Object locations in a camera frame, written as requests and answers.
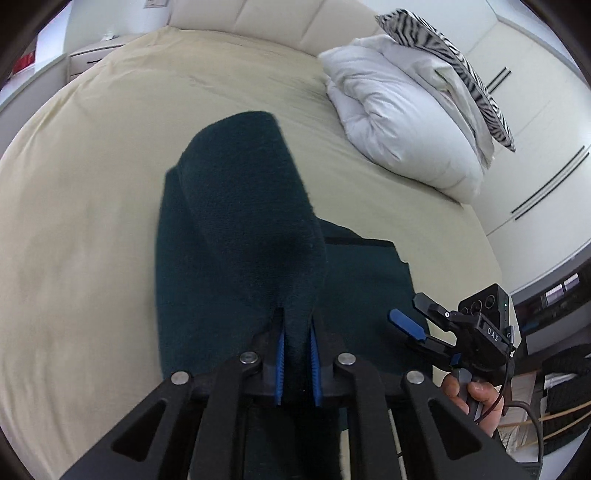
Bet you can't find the white window ledge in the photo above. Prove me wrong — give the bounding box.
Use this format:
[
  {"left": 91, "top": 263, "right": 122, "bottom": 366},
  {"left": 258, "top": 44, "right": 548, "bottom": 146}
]
[{"left": 0, "top": 51, "right": 70, "bottom": 112}]

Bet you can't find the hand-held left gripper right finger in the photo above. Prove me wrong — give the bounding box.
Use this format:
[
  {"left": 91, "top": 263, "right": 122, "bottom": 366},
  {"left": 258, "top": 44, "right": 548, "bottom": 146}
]
[{"left": 310, "top": 318, "right": 525, "bottom": 480}]

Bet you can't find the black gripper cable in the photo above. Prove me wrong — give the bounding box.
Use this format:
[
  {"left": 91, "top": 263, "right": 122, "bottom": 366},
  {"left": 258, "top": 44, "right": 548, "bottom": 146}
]
[{"left": 501, "top": 360, "right": 546, "bottom": 460}]

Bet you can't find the dark shelf unit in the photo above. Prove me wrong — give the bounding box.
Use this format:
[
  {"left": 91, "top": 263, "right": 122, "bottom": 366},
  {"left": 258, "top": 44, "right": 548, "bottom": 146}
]
[{"left": 510, "top": 265, "right": 591, "bottom": 335}]

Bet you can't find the white wardrobe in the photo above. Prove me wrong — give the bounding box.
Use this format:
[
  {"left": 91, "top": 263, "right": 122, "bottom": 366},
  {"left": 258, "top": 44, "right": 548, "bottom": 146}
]
[{"left": 462, "top": 0, "right": 591, "bottom": 291}]

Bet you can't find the zebra print pillow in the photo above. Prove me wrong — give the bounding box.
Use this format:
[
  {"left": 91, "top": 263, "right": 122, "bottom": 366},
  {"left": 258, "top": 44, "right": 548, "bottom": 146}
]
[{"left": 375, "top": 8, "right": 517, "bottom": 152}]

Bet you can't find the dark green knit sweater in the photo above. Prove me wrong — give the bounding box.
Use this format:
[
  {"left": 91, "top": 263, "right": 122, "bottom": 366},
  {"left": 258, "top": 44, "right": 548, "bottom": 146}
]
[{"left": 154, "top": 111, "right": 430, "bottom": 480}]

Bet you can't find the white folded duvet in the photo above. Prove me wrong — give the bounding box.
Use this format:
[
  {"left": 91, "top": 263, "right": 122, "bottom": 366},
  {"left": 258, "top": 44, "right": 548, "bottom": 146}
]
[{"left": 318, "top": 34, "right": 495, "bottom": 204}]

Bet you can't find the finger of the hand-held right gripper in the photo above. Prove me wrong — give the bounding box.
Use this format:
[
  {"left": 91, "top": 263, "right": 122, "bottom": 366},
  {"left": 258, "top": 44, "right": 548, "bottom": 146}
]
[
  {"left": 412, "top": 293, "right": 462, "bottom": 331},
  {"left": 389, "top": 309, "right": 455, "bottom": 370}
]

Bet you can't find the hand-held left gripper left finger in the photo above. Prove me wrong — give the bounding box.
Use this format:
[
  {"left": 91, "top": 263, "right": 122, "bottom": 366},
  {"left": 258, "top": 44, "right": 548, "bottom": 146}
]
[{"left": 60, "top": 308, "right": 284, "bottom": 480}]

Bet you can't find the bed with beige sheet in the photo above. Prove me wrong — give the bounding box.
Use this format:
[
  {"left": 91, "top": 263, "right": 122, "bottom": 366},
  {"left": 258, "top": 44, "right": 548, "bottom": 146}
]
[{"left": 0, "top": 23, "right": 504, "bottom": 480}]

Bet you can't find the cream padded headboard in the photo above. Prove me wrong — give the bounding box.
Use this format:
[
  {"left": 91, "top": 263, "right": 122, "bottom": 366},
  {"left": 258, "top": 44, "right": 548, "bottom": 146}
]
[{"left": 168, "top": 0, "right": 384, "bottom": 38}]

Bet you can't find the white nightstand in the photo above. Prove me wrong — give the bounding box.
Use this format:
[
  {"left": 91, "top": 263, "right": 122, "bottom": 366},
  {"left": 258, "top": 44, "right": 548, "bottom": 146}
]
[{"left": 68, "top": 34, "right": 125, "bottom": 75}]

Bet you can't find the person's right hand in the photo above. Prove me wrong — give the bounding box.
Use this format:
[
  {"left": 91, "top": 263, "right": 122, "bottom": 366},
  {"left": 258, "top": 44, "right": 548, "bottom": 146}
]
[{"left": 442, "top": 373, "right": 505, "bottom": 439}]

